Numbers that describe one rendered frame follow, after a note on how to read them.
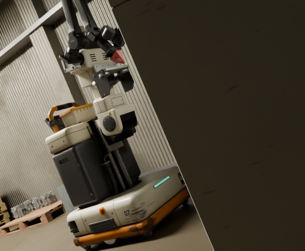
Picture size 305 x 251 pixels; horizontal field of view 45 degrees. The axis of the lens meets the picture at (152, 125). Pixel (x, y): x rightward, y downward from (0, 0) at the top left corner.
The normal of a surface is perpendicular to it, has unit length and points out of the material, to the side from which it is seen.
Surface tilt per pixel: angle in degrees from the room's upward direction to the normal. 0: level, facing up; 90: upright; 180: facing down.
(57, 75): 90
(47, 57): 90
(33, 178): 90
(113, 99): 98
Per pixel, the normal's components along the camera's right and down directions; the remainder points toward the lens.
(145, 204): 0.76, -0.32
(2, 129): -0.52, 0.22
